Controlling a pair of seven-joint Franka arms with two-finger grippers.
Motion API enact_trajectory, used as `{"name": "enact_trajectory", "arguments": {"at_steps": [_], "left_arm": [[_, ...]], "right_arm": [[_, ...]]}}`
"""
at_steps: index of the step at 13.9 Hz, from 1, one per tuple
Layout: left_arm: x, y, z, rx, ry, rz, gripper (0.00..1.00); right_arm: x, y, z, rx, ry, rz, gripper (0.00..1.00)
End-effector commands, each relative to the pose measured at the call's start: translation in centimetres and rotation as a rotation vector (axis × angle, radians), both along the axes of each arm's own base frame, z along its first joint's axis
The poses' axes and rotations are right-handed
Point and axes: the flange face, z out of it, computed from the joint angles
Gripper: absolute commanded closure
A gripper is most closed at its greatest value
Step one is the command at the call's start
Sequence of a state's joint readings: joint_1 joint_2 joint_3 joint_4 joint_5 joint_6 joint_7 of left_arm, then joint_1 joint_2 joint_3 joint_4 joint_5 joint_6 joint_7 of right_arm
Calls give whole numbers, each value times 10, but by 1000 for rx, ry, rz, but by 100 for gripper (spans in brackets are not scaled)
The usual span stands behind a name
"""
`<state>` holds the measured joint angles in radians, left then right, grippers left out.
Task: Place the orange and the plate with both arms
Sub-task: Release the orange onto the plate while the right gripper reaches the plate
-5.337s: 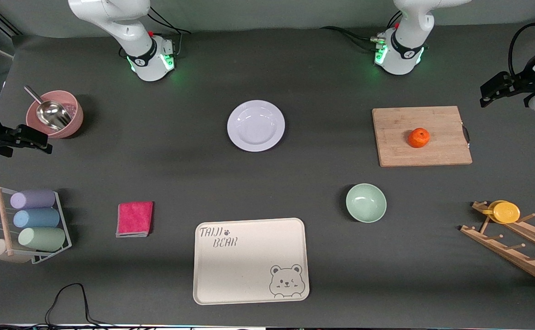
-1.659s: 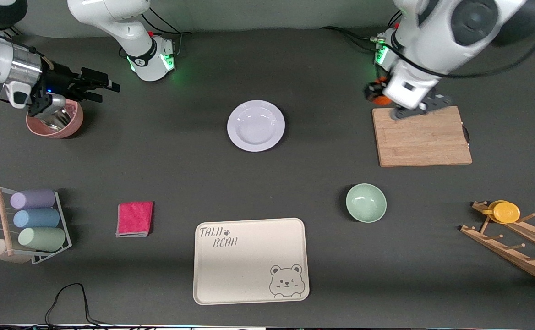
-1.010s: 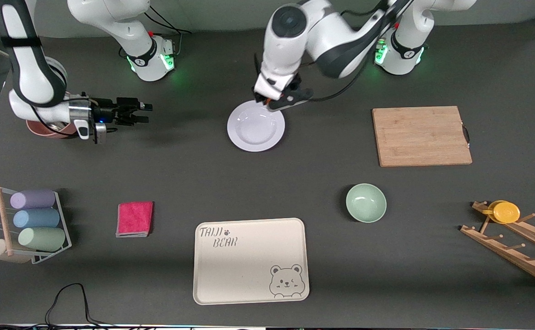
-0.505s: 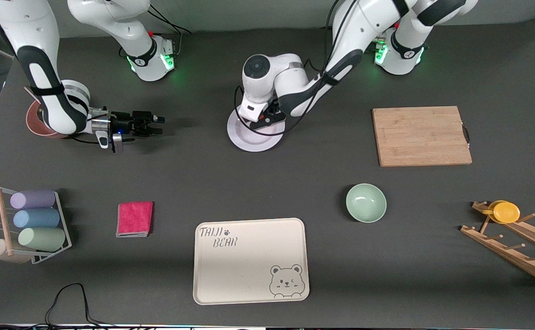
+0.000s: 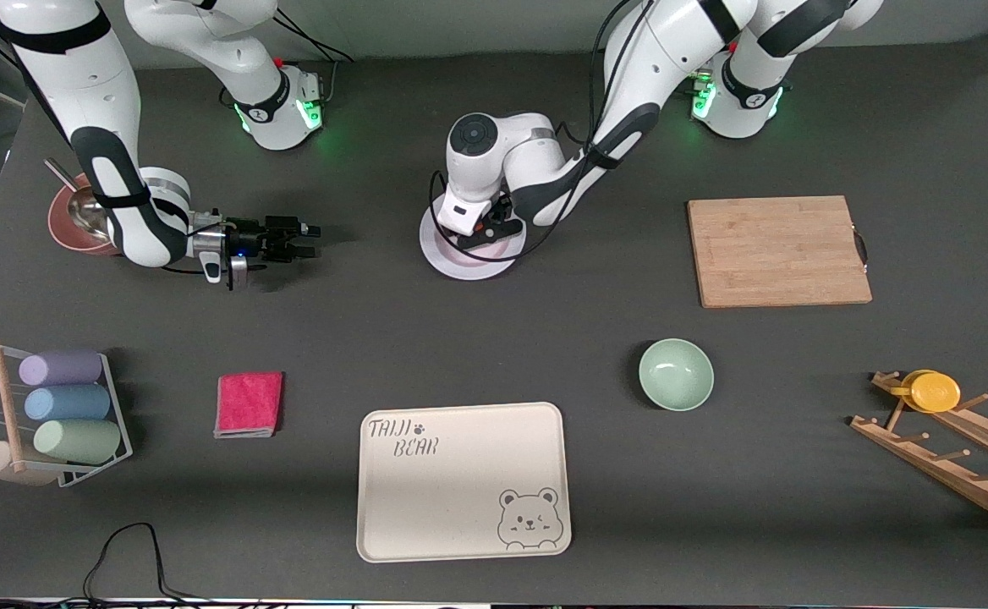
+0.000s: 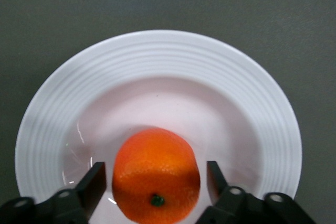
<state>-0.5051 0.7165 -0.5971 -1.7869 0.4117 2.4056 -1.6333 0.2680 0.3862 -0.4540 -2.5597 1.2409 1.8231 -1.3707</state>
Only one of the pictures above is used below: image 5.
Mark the white round plate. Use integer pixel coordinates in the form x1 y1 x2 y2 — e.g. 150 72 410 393
419 203 527 281

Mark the pink folded cloth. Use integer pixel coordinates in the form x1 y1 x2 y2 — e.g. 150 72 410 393
213 371 284 439

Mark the metal scoop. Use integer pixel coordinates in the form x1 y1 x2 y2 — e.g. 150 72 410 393
44 157 114 242

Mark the pink bowl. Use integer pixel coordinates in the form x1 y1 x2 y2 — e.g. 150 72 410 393
47 173 123 256

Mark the purple cup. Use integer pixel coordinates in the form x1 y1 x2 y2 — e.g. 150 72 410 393
19 349 104 387

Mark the pale green bowl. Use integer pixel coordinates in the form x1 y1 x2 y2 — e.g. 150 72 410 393
638 338 715 413

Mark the blue cup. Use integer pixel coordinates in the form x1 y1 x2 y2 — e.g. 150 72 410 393
24 385 112 422

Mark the green cup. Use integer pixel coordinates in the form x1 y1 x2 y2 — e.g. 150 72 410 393
33 419 122 464

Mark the wooden cutting board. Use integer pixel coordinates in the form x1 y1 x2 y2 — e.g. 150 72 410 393
687 195 874 309

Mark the cream bear print tray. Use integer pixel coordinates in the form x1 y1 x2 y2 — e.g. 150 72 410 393
356 402 573 563

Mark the yellow cup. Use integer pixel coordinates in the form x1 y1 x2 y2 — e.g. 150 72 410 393
890 370 962 414

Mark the wooden peg drying rack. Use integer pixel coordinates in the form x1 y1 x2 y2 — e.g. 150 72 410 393
849 370 988 533

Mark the white wire cup rack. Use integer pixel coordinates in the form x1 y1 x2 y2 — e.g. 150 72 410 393
0 340 134 489

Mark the black floor cable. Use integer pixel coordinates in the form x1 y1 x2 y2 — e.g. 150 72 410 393
80 522 207 606

